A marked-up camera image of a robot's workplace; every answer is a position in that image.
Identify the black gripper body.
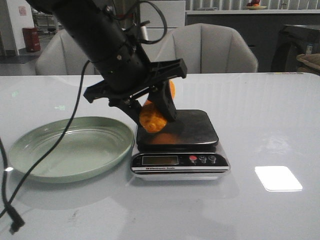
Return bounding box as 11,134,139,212
82,37,187,107

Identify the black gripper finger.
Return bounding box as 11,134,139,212
147,80,177,122
117,98,142,126

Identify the orange corn cob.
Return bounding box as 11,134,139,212
138,79,176,133

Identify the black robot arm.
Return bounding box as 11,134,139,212
29,0,187,123

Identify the pale green plate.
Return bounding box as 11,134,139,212
8,116,134,184

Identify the digital kitchen scale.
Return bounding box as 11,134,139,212
130,109,231,181

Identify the right grey armchair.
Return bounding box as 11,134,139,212
155,23,259,74

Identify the grey armchair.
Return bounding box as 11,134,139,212
35,29,88,76
155,23,259,74

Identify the white drawer cabinet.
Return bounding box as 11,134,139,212
138,0,186,63

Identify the left grey armchair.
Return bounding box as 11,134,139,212
35,29,88,76

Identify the red trash bin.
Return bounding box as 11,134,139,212
22,27,41,53

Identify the dark grey counter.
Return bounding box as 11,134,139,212
186,9,320,72

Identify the fruit bowl on counter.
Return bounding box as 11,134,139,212
245,0,267,10

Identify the dark appliance at right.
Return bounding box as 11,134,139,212
270,24,320,72

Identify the beige folded cloth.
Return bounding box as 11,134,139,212
296,53,320,75

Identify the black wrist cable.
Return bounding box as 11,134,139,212
0,59,91,235

